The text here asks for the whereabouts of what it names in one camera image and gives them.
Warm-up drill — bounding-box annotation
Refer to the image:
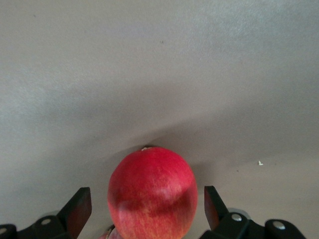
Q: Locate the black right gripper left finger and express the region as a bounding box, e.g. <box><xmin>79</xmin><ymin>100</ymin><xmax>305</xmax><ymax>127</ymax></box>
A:
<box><xmin>0</xmin><ymin>187</ymin><xmax>92</xmax><ymax>239</ymax></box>

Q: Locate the brown table cover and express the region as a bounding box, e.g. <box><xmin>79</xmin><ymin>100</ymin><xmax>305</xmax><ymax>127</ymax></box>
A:
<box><xmin>0</xmin><ymin>0</ymin><xmax>319</xmax><ymax>239</ymax></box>

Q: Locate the red pomegranate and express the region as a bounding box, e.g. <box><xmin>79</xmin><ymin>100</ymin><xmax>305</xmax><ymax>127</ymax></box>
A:
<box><xmin>107</xmin><ymin>146</ymin><xmax>199</xmax><ymax>239</ymax></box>

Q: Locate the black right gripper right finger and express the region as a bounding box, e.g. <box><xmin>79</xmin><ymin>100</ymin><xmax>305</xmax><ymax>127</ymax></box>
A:
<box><xmin>200</xmin><ymin>185</ymin><xmax>309</xmax><ymax>239</ymax></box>

